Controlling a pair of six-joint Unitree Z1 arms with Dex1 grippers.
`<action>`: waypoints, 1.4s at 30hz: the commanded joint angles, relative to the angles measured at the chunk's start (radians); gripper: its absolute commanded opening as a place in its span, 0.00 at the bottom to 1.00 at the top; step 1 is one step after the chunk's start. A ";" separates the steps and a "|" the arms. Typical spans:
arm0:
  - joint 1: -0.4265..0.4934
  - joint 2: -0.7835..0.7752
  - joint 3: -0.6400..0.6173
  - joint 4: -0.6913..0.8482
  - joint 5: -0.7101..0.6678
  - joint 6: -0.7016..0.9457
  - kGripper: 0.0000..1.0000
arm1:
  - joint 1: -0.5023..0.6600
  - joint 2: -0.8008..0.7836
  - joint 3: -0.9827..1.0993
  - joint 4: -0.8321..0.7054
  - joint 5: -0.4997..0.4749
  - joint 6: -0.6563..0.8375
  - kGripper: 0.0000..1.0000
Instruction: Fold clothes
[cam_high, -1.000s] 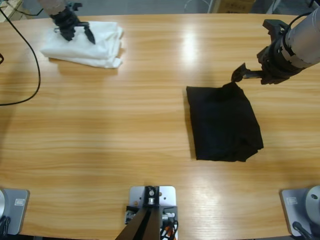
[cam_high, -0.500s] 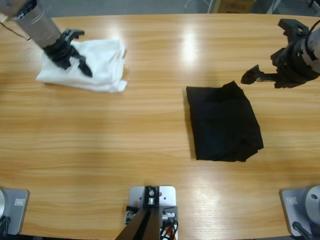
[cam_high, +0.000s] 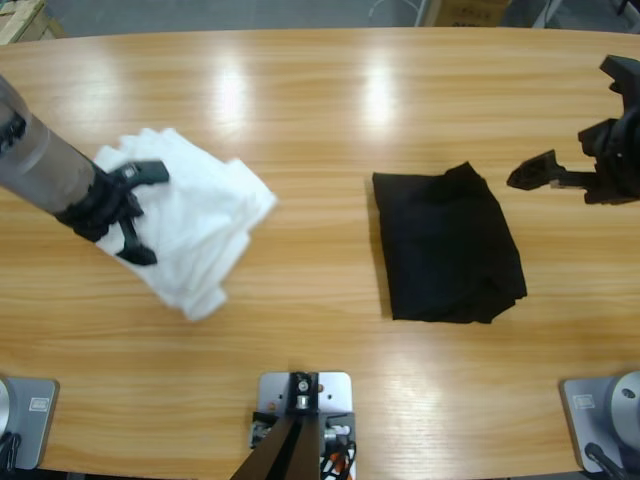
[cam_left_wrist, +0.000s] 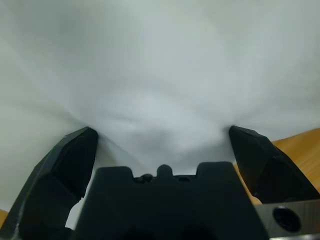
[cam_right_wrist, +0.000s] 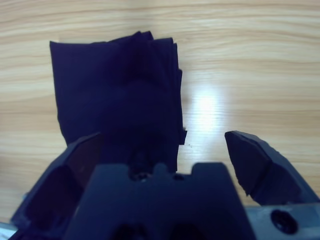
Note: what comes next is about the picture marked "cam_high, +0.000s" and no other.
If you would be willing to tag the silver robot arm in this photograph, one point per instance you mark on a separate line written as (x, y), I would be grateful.
(40, 160)

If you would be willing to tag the white cloth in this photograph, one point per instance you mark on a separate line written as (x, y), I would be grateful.
(200, 225)

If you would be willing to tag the grey metal leg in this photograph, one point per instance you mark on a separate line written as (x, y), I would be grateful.
(425, 12)

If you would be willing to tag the arm grey base plate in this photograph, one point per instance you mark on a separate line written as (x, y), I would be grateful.
(30, 420)
(585, 415)

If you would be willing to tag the brown cardboard box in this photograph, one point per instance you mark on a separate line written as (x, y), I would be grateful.
(470, 12)

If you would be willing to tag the dark camera post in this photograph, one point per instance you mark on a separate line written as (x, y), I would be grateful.
(292, 450)

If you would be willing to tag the white curved tube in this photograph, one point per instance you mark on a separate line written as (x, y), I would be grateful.
(372, 10)

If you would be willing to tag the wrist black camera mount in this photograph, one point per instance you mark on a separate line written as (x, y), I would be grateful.
(622, 75)

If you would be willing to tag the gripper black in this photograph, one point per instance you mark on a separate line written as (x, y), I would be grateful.
(100, 205)
(620, 175)

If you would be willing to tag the white metal frame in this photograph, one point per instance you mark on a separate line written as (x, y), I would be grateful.
(545, 12)

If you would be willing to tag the black polo shirt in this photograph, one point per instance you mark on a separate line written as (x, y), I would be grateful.
(440, 240)

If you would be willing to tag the wooden pallet stack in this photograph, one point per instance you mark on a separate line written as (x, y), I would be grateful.
(20, 20)

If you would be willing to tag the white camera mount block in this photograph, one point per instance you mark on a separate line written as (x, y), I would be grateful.
(272, 390)

